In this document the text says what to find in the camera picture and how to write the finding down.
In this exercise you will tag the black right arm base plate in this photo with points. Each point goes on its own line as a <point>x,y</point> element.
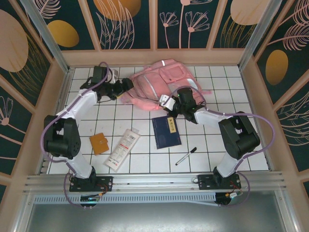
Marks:
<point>205,181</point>

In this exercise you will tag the white marker with black cap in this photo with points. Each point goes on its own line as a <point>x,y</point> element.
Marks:
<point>186,155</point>

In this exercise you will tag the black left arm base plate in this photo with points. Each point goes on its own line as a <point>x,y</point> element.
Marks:
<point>106,183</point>

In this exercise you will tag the small electronics board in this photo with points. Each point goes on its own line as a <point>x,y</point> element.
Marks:
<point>90,198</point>
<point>233,195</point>

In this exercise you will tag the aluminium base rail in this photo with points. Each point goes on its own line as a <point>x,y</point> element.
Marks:
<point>154,180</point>

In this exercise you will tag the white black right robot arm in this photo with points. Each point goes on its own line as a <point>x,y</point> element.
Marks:
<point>241,140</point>

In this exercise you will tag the pink backpack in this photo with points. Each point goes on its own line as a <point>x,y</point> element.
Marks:
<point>149,82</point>

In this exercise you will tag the tan leather wallet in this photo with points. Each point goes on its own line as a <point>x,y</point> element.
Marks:
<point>99,145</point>

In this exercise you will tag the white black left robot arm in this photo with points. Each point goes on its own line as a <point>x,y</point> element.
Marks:
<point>72,108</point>

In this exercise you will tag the aluminium corner post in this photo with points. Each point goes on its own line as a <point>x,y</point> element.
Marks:
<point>46,36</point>
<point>260,36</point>

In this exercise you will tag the white pencil case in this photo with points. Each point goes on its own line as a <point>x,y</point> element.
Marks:
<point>122,149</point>

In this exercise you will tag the navy blue notebook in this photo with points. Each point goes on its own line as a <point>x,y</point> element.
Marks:
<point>166,135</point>

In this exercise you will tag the grey metal panel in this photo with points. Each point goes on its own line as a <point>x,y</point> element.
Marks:
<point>154,217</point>

